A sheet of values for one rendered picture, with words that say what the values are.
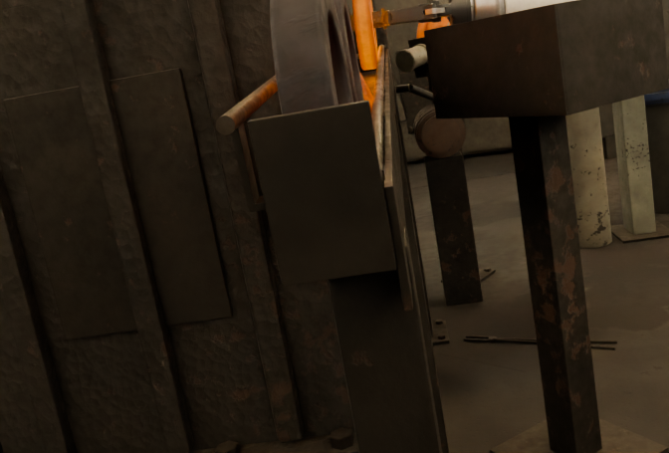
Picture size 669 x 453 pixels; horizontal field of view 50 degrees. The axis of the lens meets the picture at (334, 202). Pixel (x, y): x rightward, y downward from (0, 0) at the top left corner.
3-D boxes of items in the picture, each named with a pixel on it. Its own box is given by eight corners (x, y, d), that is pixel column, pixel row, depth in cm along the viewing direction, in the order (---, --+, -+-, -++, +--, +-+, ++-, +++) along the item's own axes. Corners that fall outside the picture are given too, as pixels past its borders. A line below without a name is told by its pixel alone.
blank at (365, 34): (349, -10, 131) (367, -13, 130) (353, -11, 146) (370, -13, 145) (360, 75, 135) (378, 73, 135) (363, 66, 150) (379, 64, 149)
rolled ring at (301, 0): (331, -35, 58) (291, -28, 58) (308, -37, 40) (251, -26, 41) (367, 181, 63) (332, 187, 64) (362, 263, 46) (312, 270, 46)
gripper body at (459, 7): (474, 26, 134) (425, 32, 135) (469, 27, 143) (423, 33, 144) (471, -15, 133) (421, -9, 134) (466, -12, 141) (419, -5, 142)
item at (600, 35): (611, 525, 101) (554, 3, 87) (485, 452, 123) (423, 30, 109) (700, 465, 110) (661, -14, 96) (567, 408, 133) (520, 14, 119)
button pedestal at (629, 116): (625, 246, 218) (606, 41, 206) (603, 226, 241) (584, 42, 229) (680, 238, 216) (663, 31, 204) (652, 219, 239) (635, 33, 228)
